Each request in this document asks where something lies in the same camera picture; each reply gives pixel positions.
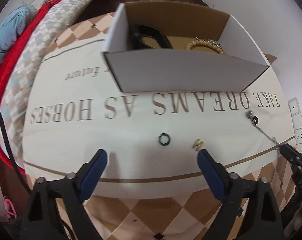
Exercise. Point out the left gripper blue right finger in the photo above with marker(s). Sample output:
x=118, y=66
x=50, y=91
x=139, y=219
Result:
x=215, y=175

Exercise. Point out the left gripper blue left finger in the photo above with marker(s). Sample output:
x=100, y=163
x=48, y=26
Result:
x=89, y=175

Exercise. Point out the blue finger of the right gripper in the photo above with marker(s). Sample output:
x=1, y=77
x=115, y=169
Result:
x=290, y=154

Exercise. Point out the white power strip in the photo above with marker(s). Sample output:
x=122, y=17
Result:
x=296, y=116

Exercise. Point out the small gold ear stud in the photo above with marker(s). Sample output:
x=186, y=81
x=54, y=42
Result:
x=197, y=145

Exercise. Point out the diamond pattern table cloth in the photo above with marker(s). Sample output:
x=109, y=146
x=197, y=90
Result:
x=152, y=185

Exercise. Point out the pink hanger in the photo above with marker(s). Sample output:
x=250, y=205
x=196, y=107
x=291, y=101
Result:
x=10, y=211

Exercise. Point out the brown cardboard box on floor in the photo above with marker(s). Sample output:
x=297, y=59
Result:
x=270, y=58

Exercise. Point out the red bed blanket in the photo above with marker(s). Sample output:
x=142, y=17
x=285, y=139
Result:
x=13, y=79

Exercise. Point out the checkered mattress sheet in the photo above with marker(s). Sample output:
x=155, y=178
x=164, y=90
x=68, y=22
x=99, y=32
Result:
x=36, y=47

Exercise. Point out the open white cardboard box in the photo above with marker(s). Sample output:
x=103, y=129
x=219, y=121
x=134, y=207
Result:
x=163, y=46

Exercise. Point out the light blue quilt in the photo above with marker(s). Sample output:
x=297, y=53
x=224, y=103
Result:
x=13, y=26

